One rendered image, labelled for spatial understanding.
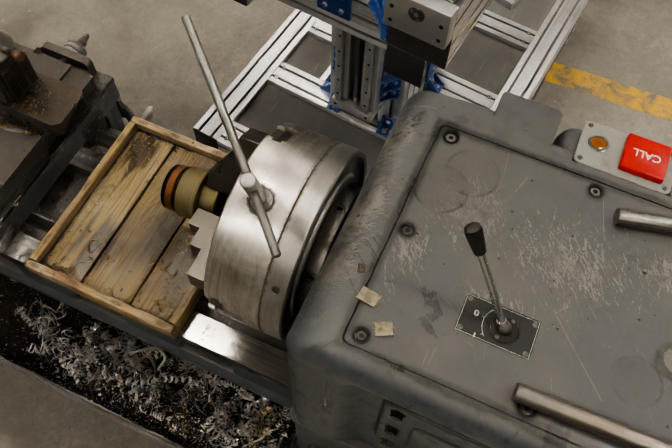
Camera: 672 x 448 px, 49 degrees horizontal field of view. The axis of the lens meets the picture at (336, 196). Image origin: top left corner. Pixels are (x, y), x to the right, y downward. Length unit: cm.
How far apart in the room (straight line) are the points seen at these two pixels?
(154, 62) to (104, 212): 144
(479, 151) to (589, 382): 33
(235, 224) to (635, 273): 52
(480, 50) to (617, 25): 72
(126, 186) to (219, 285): 46
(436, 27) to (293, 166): 50
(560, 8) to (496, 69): 36
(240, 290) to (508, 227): 37
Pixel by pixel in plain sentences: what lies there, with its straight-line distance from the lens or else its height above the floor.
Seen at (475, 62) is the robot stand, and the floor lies 21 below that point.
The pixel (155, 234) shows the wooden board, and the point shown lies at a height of 88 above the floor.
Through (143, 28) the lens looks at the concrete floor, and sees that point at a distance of 293.
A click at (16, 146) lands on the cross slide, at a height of 97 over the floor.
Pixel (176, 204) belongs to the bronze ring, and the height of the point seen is 109.
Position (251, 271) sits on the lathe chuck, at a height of 118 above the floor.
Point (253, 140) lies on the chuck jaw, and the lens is 108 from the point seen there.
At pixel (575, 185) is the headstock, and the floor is 126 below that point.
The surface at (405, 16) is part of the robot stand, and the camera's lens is 143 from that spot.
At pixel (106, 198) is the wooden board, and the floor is 89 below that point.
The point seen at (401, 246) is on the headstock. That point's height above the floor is 126.
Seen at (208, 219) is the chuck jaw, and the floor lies 110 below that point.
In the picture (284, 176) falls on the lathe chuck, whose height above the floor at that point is 124.
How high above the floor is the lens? 209
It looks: 60 degrees down
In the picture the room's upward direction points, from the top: 2 degrees clockwise
